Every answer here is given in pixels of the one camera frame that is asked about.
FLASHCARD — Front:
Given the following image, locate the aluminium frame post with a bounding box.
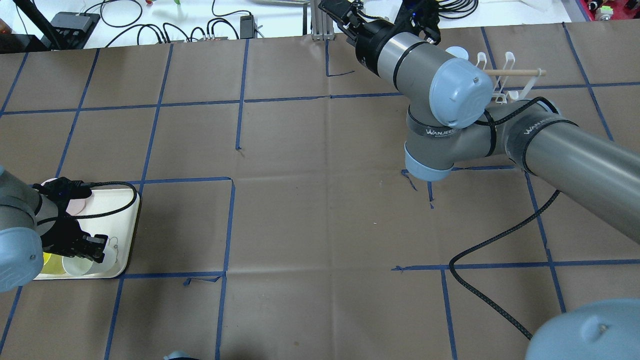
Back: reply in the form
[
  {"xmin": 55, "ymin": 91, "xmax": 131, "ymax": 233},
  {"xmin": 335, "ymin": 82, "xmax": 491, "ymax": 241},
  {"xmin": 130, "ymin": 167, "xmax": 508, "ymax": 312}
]
[{"xmin": 310, "ymin": 0, "xmax": 335, "ymax": 41}]

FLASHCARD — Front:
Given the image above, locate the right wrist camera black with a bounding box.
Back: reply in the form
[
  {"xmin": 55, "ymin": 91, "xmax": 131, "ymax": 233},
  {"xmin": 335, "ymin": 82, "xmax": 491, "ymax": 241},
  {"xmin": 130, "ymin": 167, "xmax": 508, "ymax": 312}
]
[{"xmin": 318, "ymin": 0, "xmax": 360, "ymax": 26}]

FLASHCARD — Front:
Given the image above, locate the yellow cup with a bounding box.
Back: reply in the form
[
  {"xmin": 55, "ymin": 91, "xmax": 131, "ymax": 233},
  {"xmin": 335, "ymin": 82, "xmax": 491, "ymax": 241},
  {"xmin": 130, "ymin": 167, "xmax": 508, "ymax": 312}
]
[{"xmin": 39, "ymin": 252, "xmax": 66, "ymax": 276}]

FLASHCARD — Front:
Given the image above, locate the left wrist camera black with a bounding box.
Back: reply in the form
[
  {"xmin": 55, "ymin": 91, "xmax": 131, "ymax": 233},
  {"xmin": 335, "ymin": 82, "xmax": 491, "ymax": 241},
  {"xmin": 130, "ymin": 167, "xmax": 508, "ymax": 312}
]
[{"xmin": 32, "ymin": 176, "xmax": 93, "ymax": 211}]

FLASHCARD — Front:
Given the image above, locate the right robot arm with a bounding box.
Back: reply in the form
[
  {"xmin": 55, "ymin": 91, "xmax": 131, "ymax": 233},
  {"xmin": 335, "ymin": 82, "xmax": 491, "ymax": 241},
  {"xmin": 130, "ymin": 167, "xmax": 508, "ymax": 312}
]
[{"xmin": 336, "ymin": 13, "xmax": 639, "ymax": 360}]

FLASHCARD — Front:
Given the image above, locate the cream serving tray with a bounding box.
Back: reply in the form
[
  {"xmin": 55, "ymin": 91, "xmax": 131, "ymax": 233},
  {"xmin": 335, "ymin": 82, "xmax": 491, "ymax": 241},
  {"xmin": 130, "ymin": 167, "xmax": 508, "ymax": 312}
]
[{"xmin": 35, "ymin": 187, "xmax": 141, "ymax": 280}]

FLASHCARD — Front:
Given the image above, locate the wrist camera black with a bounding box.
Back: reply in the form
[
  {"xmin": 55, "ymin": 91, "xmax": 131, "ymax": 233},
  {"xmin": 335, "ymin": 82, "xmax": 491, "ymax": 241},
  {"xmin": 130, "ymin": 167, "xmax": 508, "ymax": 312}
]
[
  {"xmin": 32, "ymin": 176, "xmax": 93, "ymax": 211},
  {"xmin": 318, "ymin": 0, "xmax": 360, "ymax": 26}
]

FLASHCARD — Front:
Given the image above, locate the pink cup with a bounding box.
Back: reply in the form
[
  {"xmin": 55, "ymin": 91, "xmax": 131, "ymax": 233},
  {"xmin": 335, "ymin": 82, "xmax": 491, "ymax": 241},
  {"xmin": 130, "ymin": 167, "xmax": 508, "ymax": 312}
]
[{"xmin": 39, "ymin": 178, "xmax": 89, "ymax": 217}]

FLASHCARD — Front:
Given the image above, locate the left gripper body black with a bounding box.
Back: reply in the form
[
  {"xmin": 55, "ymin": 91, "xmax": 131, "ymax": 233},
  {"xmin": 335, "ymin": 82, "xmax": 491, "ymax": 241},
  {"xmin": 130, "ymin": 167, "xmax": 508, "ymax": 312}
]
[{"xmin": 39, "ymin": 216, "xmax": 109, "ymax": 263}]

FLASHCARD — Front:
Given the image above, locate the red tray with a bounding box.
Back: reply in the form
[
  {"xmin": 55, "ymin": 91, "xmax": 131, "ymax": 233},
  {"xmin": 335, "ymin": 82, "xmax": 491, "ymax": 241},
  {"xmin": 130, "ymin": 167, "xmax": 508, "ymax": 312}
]
[{"xmin": 575, "ymin": 0, "xmax": 640, "ymax": 21}]

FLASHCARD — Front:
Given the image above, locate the cream white cup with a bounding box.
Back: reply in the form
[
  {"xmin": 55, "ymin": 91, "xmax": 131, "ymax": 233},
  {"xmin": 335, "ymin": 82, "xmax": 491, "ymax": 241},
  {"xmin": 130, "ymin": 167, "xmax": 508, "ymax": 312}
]
[{"xmin": 62, "ymin": 255, "xmax": 116, "ymax": 277}]

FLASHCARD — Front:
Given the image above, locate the brown paper table mat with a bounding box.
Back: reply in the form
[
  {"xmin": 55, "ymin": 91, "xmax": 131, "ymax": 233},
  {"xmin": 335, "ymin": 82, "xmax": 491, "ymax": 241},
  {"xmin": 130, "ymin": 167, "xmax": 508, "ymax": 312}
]
[{"xmin": 0, "ymin": 21, "xmax": 640, "ymax": 360}]

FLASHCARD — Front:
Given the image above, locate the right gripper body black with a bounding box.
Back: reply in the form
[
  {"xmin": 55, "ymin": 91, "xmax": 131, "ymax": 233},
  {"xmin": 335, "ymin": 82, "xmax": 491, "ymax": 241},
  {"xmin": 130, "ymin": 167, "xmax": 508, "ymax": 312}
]
[{"xmin": 347, "ymin": 18, "xmax": 400, "ymax": 76}]

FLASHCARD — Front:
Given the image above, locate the light blue ikea cup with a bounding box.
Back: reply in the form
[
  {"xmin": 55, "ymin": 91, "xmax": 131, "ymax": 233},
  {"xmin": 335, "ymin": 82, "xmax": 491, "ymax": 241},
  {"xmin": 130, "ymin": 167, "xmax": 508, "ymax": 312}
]
[{"xmin": 445, "ymin": 46, "xmax": 469, "ymax": 60}]

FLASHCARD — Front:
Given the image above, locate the white wire cup rack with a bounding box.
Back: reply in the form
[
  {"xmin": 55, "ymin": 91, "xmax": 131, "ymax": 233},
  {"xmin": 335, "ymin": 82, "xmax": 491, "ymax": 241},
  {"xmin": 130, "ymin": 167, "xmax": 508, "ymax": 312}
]
[{"xmin": 475, "ymin": 51, "xmax": 547, "ymax": 105}]

